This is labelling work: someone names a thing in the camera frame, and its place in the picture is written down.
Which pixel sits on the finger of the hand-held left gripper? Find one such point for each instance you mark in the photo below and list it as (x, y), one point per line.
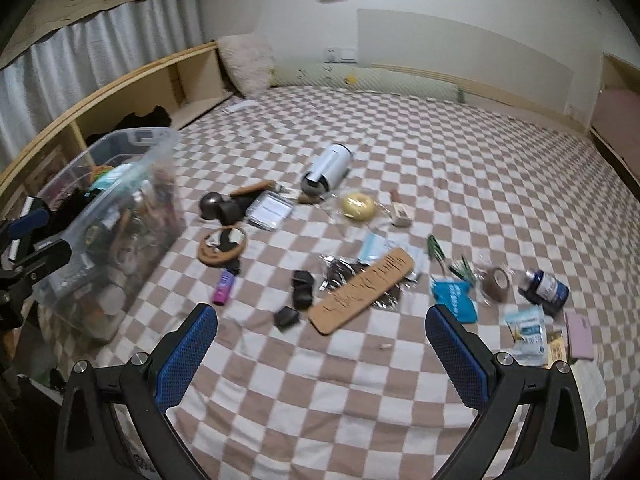
(29, 224)
(47, 256)

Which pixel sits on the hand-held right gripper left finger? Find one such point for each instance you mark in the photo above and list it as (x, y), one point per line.
(184, 357)

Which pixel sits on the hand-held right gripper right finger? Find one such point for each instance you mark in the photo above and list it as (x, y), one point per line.
(459, 357)

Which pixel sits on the blue foil packet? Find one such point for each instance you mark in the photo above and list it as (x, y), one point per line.
(454, 301)

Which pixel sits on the purple cartoon-print vape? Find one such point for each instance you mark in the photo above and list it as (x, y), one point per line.
(224, 287)

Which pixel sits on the clear plastic storage bin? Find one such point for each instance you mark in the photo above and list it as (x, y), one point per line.
(145, 200)

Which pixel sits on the white and blue sachet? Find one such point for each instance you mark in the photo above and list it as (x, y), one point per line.
(527, 332)

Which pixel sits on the brown tape roll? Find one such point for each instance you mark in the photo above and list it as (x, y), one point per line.
(495, 284)

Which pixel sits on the light blue wet wipes pack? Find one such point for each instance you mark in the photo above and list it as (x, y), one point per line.
(109, 177)

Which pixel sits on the yellow brown packet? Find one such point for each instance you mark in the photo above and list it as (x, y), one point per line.
(556, 350)

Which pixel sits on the dark blue pill bottle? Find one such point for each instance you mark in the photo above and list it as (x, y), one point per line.
(545, 291)

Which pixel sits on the black leather pouch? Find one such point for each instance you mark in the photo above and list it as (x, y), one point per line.
(286, 319)
(303, 290)

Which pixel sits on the pink small box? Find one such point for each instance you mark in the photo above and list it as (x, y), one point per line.
(580, 336)

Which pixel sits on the white paper sheet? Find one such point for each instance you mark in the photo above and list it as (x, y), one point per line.
(590, 390)

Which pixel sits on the light blue mask packet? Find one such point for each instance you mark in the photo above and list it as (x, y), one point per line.
(376, 247)

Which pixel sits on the crumpled silver wrapper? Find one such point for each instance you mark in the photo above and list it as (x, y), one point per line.
(337, 270)

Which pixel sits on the black round dumbbell-shaped object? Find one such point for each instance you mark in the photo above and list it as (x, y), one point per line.
(220, 207)

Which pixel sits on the small white box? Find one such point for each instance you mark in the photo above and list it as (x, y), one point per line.
(401, 214)

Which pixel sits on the black cloth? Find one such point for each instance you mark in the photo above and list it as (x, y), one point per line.
(145, 120)

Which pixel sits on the silver foil packet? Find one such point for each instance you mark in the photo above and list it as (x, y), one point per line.
(270, 211)

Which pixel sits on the brown wooden stick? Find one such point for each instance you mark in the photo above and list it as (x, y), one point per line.
(252, 189)

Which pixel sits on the yellow round sponge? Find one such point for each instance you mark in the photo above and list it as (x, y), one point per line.
(357, 206)

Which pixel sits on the grey white curtain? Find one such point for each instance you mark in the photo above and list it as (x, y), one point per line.
(100, 45)

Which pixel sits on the brown white checkered blanket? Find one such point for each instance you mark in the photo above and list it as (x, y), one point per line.
(450, 160)

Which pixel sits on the wooden bedside shelf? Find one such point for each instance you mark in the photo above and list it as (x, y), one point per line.
(200, 80)

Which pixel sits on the white cylindrical bottle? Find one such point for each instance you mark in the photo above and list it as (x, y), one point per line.
(327, 167)

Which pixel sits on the white folded paper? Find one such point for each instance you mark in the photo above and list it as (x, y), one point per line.
(240, 106)

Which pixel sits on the fluffy white pillow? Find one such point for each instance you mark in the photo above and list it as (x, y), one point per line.
(247, 62)

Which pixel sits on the long green bolster pillow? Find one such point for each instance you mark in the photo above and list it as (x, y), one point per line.
(380, 80)

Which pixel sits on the beige wall panel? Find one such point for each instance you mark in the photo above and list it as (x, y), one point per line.
(465, 45)

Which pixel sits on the white wall outlet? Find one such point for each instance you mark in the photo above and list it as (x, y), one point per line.
(341, 55)

